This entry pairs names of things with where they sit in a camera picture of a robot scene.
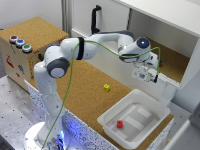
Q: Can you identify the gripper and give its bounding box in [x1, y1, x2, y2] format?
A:
[131, 60, 159, 84]

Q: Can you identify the black door handle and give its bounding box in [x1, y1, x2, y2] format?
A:
[90, 4, 102, 36]

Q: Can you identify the yellow block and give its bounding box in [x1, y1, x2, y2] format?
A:
[102, 83, 112, 93]

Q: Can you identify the red button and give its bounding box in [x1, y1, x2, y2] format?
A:
[9, 34, 20, 45]

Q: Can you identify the wooden drawer box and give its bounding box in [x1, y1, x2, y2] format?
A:
[0, 16, 70, 92]

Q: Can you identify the green cable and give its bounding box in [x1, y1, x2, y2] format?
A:
[40, 39, 163, 150]

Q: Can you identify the white cabinet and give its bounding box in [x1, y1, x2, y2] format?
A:
[69, 0, 200, 108]

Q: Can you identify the white sliding door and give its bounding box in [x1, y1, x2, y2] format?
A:
[71, 0, 131, 38]

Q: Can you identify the white plastic box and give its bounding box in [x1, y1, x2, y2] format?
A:
[96, 88, 171, 150]

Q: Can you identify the pink block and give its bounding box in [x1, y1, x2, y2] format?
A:
[116, 120, 125, 130]

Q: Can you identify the blue button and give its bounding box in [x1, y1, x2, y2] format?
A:
[15, 38, 26, 49]

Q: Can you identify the black drawer handle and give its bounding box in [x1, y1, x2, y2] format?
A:
[37, 53, 46, 64]

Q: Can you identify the green button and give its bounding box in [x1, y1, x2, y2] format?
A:
[21, 43, 33, 54]

